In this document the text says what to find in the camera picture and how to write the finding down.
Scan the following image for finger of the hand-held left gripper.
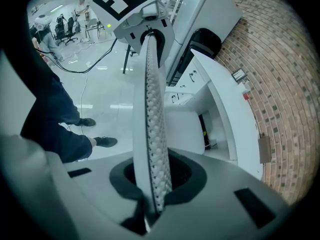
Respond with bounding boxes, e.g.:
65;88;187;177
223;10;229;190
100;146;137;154
153;11;175;69
117;26;146;57

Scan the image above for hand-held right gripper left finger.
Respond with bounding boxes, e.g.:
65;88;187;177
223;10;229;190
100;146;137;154
0;133;151;240

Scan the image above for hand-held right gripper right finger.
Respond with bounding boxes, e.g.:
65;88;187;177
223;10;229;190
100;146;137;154
149;147;296;240

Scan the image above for black office chair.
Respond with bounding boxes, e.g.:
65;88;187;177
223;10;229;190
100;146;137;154
53;15;66;47
64;16;79;46

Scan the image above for white desk with drawers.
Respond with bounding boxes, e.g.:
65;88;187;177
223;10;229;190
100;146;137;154
164;48;264;183

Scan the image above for light table thin legs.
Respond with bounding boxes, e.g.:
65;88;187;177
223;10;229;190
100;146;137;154
84;18;105;39

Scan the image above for silver refrigerator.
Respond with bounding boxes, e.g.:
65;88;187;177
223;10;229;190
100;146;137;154
166;0;244;85

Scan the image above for person's right black shoe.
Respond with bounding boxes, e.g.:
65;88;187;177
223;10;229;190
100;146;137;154
93;136;119;149

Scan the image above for person's black shoe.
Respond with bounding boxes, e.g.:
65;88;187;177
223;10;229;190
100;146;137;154
74;117;97;128
93;136;119;149

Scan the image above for person's left black shoe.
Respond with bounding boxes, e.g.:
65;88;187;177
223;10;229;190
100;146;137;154
74;117;97;128

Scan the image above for brown box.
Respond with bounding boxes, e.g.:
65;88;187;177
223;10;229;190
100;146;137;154
258;135;273;164

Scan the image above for person's black clothed body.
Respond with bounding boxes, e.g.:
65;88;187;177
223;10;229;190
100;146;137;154
4;0;94;164

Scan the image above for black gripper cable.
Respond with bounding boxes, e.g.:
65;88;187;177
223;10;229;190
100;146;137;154
33;37;119;74

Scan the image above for black picture frame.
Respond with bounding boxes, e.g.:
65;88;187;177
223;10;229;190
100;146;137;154
231;68;249;82

